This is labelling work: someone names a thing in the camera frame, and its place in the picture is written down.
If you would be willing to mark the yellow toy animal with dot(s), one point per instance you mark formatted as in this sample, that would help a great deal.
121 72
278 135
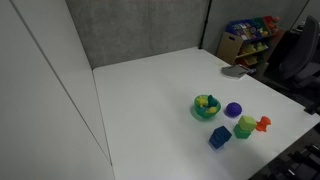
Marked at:
211 110

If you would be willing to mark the yellow spiky toy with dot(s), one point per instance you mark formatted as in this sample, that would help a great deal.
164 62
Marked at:
201 101

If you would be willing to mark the green plastic bowl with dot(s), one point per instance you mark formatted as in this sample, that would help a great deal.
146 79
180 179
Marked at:
199 114

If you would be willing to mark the teal toy figure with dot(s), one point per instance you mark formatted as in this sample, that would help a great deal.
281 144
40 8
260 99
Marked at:
212 100

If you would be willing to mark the wooden toy shelf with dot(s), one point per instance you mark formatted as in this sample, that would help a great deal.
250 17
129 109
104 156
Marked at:
230 46

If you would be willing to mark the orange toy animal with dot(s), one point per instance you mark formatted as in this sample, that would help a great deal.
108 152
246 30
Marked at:
263 124

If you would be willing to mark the blue soft cube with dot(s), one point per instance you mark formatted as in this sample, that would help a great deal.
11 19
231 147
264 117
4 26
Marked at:
220 137

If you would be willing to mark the purple bumpy ball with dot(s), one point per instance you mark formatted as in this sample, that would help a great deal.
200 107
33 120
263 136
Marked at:
234 109

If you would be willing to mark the grey metal mounting plate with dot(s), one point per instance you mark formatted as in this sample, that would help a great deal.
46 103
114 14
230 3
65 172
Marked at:
235 71

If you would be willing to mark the dark green soft cube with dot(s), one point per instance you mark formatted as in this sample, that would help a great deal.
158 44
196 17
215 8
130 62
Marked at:
240 133

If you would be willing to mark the light green soft cube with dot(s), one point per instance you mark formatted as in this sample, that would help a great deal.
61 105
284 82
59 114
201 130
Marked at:
247 123

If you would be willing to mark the blue storage bin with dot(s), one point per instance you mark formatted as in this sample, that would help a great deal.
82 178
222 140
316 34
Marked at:
240 29

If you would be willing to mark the green storage bin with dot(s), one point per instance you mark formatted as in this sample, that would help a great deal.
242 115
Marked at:
261 26

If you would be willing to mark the red storage bin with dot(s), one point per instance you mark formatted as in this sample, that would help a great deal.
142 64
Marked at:
270 22

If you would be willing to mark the dark grey office chair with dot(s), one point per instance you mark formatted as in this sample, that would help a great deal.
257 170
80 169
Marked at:
301 53

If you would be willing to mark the black partition post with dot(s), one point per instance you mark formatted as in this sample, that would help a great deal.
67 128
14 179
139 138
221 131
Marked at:
205 23

